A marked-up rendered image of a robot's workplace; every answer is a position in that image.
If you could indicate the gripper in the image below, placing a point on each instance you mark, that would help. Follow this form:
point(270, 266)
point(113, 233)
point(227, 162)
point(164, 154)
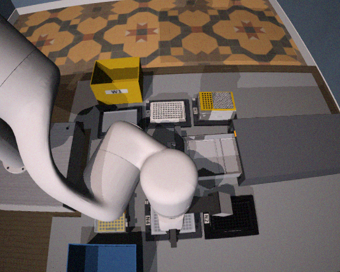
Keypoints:
point(170, 225)

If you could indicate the blue bin with label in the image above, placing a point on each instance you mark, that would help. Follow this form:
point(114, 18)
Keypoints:
point(104, 258)

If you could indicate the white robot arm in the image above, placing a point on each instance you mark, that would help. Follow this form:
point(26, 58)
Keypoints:
point(29, 83)

